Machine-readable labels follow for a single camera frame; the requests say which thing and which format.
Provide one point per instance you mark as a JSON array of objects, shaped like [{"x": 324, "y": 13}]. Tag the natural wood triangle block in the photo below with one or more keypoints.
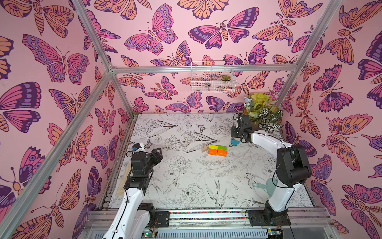
[{"x": 205, "y": 148}]

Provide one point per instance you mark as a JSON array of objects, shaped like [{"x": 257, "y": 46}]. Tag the small succulent in basket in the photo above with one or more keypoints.
[{"x": 226, "y": 78}]

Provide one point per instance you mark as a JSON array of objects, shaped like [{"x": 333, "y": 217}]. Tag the aluminium frame back bar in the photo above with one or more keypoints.
[{"x": 213, "y": 68}]

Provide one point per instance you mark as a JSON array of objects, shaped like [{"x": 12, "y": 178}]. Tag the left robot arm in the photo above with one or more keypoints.
[{"x": 133, "y": 216}]

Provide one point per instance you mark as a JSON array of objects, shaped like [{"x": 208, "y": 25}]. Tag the aluminium frame right post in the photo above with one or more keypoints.
[{"x": 319, "y": 29}]

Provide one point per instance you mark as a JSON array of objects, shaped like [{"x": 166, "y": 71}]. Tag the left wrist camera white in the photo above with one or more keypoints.
[{"x": 138, "y": 147}]

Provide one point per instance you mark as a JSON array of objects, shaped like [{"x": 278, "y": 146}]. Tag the green circuit board left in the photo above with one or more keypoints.
[{"x": 148, "y": 235}]

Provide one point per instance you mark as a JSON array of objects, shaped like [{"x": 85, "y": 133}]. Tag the yellow block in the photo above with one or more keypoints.
[{"x": 215, "y": 147}]

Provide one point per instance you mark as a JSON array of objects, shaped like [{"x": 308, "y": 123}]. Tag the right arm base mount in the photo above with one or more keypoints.
[{"x": 267, "y": 217}]

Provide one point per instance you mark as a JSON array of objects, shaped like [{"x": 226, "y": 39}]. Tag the beige rubber glove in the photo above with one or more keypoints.
[{"x": 126, "y": 167}]

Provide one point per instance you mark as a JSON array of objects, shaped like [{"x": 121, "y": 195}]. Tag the green rectangular block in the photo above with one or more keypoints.
[{"x": 223, "y": 148}]

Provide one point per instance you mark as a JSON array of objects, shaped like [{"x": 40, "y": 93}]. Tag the artificial plant bouquet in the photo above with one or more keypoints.
[{"x": 263, "y": 112}]

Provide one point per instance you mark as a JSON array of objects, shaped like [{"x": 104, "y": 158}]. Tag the aluminium front rail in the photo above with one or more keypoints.
[{"x": 225, "y": 218}]

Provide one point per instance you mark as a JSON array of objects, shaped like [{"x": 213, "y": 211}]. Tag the white wire basket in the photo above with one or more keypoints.
[{"x": 209, "y": 82}]

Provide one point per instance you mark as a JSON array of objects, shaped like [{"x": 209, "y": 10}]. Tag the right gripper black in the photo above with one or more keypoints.
[{"x": 238, "y": 131}]

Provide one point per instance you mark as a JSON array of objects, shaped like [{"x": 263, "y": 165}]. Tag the teal triangle block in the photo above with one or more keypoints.
[{"x": 234, "y": 143}]

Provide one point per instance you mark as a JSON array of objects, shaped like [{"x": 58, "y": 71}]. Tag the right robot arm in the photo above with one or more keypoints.
[{"x": 292, "y": 165}]

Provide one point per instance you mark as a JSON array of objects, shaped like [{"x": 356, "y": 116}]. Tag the green circuit board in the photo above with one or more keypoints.
[
  {"x": 148, "y": 235},
  {"x": 275, "y": 234}
]

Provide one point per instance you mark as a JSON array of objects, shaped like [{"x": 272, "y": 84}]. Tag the orange small block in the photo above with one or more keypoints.
[{"x": 212, "y": 151}]

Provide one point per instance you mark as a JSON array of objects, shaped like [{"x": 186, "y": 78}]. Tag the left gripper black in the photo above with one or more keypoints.
[{"x": 154, "y": 157}]

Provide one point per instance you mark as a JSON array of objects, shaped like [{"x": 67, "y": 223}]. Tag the green circuit board right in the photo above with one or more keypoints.
[{"x": 275, "y": 234}]

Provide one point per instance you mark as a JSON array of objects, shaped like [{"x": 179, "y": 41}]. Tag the aluminium frame left post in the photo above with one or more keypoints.
[{"x": 92, "y": 33}]

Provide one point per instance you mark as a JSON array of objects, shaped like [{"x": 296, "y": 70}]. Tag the aluminium frame left diagonal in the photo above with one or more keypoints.
[{"x": 25, "y": 200}]

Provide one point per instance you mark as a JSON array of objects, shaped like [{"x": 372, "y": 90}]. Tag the orange long rectangular block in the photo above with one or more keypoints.
[{"x": 221, "y": 153}]

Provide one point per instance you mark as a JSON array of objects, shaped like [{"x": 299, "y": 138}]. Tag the aluminium frame post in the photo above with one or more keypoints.
[
  {"x": 319, "y": 29},
  {"x": 92, "y": 33}
]

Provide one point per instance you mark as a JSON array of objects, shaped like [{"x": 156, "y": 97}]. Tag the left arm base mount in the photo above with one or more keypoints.
[{"x": 158, "y": 219}]

